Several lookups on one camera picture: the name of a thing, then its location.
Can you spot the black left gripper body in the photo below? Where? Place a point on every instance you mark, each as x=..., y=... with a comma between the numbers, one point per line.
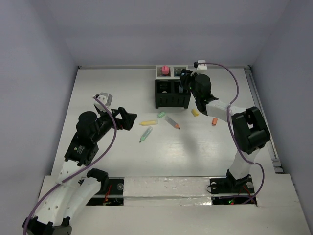
x=106, y=122

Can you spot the clear orange-tip marker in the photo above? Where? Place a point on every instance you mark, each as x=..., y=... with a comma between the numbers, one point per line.
x=172, y=122

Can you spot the white slotted organizer box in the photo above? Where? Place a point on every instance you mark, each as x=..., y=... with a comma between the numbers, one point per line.
x=172, y=67

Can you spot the yellow marker cap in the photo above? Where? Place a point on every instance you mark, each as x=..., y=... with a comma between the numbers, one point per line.
x=194, y=112

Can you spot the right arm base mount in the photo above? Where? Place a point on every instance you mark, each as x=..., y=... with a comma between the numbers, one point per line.
x=230, y=191

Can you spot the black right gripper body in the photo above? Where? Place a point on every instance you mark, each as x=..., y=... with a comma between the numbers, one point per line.
x=191, y=80

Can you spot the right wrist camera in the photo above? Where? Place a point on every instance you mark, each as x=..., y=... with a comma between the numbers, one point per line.
x=200, y=66

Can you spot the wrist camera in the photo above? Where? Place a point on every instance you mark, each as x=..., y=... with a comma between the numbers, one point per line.
x=106, y=100
x=200, y=66

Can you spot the clear yellow highlighter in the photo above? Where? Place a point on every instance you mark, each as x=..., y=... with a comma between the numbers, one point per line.
x=149, y=123

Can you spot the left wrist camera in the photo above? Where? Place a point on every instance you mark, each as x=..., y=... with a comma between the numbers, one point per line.
x=106, y=100

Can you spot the black slotted organizer box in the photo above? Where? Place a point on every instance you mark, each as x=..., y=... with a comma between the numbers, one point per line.
x=173, y=98

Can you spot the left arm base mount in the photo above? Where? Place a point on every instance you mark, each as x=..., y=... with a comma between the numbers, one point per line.
x=111, y=196

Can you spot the pink bottle of pens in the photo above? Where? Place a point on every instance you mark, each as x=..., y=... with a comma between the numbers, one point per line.
x=165, y=71

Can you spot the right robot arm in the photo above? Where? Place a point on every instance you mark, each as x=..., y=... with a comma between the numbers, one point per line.
x=246, y=125

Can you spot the clear green highlighter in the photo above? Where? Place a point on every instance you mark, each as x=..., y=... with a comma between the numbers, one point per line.
x=146, y=134

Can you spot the orange marker cap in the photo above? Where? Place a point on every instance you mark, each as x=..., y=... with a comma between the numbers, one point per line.
x=214, y=121

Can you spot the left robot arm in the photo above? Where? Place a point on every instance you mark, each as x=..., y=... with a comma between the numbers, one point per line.
x=78, y=180

